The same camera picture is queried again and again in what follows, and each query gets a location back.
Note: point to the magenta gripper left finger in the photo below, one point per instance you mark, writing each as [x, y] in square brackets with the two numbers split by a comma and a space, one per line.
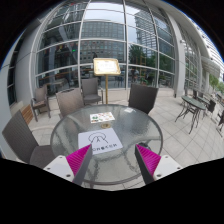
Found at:
[72, 167]

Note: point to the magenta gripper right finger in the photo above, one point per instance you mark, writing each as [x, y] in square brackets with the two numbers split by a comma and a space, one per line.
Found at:
[153, 166]

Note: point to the white logo mouse pad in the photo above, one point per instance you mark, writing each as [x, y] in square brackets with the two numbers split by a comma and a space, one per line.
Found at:
[102, 141]

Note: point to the round glass table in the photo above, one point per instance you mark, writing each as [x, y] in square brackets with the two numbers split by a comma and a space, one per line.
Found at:
[114, 167]

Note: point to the colourful menu card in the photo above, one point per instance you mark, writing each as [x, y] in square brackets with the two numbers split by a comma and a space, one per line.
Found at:
[101, 117]

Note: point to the small white card on table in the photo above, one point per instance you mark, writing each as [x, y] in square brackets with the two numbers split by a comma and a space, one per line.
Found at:
[129, 110]

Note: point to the grey wicker chair near left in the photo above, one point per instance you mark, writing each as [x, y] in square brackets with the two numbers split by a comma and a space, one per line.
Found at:
[22, 142]

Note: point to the grey wicker chair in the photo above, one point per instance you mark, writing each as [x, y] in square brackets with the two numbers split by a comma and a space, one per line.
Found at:
[90, 91]
[40, 100]
[22, 142]
[69, 101]
[142, 97]

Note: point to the grey wicker chair back left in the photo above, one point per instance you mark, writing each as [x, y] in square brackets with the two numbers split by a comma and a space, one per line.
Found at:
[69, 101]

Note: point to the grey wicker chair back right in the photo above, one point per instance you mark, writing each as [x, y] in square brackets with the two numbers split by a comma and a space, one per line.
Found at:
[142, 97]

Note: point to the green round table right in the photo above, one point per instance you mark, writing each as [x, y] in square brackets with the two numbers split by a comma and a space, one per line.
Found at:
[193, 106]

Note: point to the grey wicker chair far left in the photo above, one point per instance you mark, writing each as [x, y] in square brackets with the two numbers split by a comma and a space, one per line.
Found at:
[40, 100]

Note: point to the grey wicker chair far centre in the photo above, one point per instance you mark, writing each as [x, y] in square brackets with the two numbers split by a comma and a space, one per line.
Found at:
[90, 91]

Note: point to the dark chair at right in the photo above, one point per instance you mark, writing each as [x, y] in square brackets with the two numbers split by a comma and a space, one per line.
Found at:
[210, 104]

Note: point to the gold menu stand sign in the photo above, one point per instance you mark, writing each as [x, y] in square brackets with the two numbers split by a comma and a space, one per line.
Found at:
[106, 67]

